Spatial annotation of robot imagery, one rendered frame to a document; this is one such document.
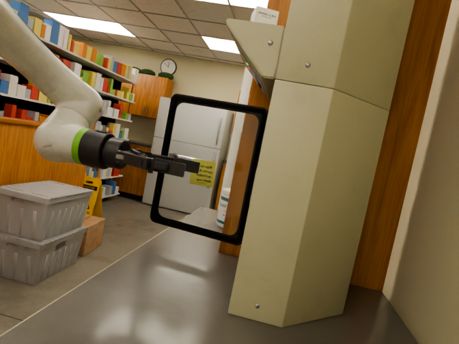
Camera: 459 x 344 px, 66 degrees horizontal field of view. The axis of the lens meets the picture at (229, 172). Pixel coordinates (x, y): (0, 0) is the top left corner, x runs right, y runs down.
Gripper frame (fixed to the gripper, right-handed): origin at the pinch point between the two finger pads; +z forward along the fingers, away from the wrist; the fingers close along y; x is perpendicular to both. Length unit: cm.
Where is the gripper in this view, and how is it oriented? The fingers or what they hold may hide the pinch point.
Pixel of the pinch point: (188, 168)
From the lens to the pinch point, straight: 85.7
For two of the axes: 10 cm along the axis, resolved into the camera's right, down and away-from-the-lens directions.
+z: 9.7, 2.0, -1.4
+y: 1.5, -0.5, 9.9
